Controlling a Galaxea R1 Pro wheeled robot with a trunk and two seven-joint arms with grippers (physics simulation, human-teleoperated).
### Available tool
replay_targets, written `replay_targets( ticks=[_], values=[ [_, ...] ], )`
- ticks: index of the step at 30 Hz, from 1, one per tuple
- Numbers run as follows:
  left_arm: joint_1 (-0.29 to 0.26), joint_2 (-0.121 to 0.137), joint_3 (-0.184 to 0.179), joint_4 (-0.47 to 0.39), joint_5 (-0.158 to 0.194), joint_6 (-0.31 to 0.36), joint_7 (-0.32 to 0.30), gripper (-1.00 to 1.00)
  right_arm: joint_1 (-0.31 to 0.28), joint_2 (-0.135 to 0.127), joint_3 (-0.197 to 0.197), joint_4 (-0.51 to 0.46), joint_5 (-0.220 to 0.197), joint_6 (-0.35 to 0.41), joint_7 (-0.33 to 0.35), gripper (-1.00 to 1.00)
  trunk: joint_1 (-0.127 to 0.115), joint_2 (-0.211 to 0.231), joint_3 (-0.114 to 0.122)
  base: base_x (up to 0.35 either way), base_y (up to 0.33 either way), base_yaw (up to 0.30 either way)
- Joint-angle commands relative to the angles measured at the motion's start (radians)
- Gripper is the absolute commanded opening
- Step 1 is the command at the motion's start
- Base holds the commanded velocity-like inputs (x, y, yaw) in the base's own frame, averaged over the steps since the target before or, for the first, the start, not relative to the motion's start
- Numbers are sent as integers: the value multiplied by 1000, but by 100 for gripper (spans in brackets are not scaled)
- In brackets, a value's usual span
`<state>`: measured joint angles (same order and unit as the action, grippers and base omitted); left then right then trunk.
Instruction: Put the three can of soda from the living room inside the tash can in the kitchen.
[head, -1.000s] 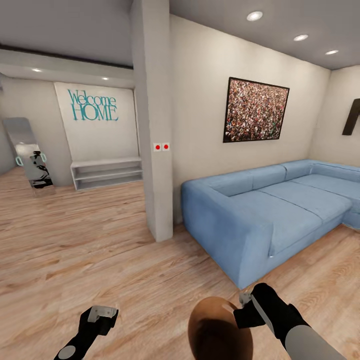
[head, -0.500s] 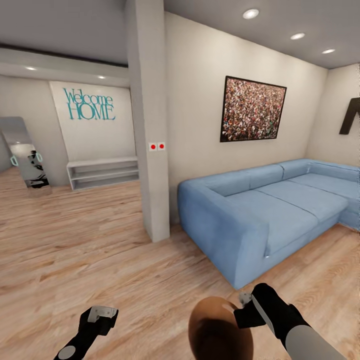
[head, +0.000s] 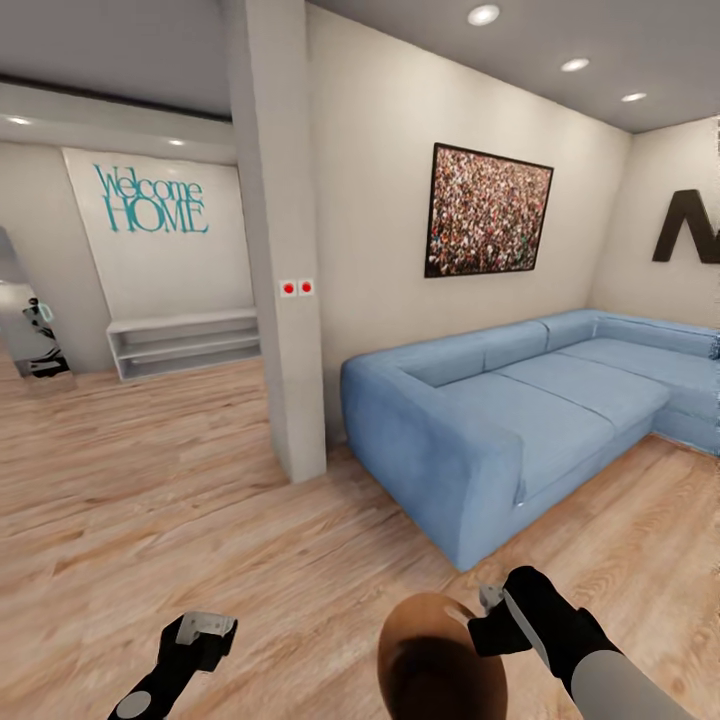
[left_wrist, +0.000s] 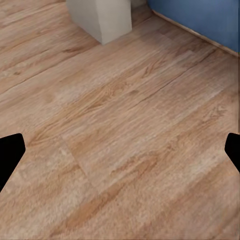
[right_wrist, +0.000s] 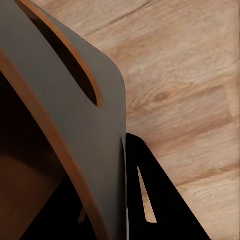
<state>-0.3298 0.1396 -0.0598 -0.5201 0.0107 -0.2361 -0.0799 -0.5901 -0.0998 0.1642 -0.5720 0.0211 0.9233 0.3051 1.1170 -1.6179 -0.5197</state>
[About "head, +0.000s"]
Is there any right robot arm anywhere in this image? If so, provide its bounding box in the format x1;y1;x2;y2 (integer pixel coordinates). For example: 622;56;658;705
467;565;696;720

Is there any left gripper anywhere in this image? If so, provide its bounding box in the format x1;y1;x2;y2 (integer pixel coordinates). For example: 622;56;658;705
153;616;238;687

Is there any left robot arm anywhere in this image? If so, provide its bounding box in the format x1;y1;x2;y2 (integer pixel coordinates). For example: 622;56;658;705
110;611;238;720

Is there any trash can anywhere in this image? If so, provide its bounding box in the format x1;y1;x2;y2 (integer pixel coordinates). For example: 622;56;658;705
377;593;509;720

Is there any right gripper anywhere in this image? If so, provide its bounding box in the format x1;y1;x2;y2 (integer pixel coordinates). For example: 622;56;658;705
467;607;533;658

